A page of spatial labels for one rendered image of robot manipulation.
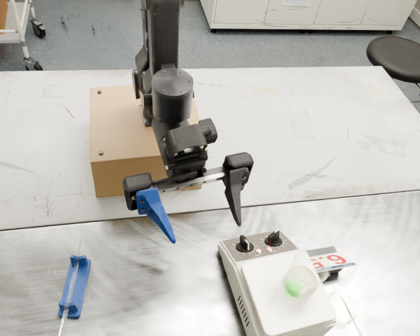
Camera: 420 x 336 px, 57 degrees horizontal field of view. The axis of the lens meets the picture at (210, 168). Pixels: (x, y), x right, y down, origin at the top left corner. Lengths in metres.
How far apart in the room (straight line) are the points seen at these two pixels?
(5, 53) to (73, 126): 1.98
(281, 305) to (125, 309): 0.25
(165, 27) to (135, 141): 0.27
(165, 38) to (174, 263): 0.39
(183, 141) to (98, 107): 0.37
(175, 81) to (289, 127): 0.52
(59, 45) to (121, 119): 2.15
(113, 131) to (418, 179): 0.71
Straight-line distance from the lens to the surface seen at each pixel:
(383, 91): 1.27
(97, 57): 2.78
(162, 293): 0.70
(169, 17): 0.54
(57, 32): 3.06
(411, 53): 2.13
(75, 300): 0.70
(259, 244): 0.71
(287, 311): 0.63
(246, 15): 3.08
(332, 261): 0.77
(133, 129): 0.77
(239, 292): 0.66
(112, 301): 0.70
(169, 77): 0.55
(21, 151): 0.92
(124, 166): 0.74
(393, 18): 3.67
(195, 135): 0.50
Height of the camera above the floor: 1.55
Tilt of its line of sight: 49 degrees down
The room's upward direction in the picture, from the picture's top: 11 degrees clockwise
